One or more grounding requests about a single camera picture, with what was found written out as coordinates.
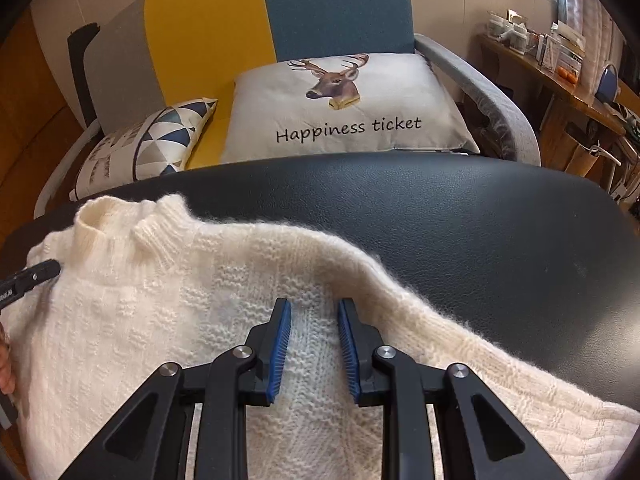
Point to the white folding rack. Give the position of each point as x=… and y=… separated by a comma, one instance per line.
x=625, y=175

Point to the person's left hand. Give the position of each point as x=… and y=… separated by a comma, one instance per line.
x=5, y=365

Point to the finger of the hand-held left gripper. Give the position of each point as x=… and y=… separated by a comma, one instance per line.
x=35, y=276

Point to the brown paper bag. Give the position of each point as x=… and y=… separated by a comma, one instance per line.
x=582, y=160

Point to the cream knit sweater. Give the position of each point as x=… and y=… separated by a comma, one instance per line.
x=200, y=285

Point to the blue chair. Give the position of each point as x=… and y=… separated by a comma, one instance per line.
x=607, y=82

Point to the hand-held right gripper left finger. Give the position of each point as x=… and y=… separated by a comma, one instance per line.
x=281, y=350

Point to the cat print geometric pillow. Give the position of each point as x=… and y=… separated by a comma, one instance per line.
x=160, y=135

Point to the sheer pale curtain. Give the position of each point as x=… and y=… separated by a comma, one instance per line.
x=595, y=25

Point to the deer print pillow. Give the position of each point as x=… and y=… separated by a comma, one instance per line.
x=300, y=110

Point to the oranges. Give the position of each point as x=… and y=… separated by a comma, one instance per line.
x=567, y=74

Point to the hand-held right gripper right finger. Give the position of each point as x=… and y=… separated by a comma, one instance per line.
x=348, y=350

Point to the grey yellow blue sofa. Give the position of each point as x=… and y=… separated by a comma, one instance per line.
x=210, y=60

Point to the upright boxes and cards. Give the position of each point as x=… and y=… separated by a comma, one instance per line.
x=560, y=45

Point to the clear and white containers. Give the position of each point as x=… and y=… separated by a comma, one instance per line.
x=505, y=35

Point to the wooden side desk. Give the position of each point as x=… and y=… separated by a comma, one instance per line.
x=575, y=97

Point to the dark green clothing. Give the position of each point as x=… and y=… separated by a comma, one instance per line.
x=630, y=120

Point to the small picture frame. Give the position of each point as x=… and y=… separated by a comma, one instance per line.
x=516, y=15

